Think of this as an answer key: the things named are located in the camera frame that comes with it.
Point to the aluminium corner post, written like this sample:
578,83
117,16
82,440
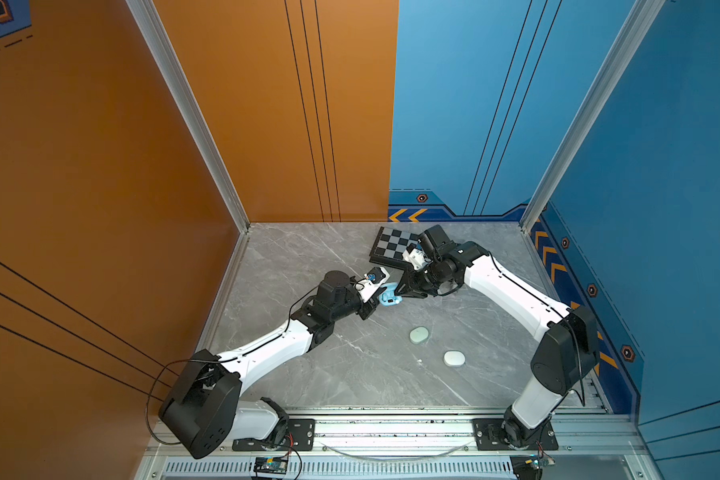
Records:
628,40
150,25

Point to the green circuit board right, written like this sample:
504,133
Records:
540,462

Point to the left aluminium corner post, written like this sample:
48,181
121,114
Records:
150,25

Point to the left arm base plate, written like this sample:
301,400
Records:
300,436

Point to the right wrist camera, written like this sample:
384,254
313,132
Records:
420,253

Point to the aluminium front rail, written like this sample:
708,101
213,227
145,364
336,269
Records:
400,432

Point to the white earbud case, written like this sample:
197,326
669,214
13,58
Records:
454,358
419,335

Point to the light blue earbud case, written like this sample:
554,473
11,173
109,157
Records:
388,297

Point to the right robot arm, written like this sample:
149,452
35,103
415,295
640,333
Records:
567,344

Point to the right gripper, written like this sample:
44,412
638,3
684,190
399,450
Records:
409,288

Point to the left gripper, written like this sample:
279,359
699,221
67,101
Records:
369,307

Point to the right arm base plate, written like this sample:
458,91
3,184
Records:
494,434

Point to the right aluminium corner post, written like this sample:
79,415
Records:
628,40

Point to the white earbud case front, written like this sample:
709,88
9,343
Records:
454,358

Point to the green circuit board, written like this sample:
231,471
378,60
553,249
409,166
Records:
540,462
270,467

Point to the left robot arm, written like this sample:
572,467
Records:
204,406

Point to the black white chessboard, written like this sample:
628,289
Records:
389,246

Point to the green circuit board left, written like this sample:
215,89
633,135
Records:
270,467

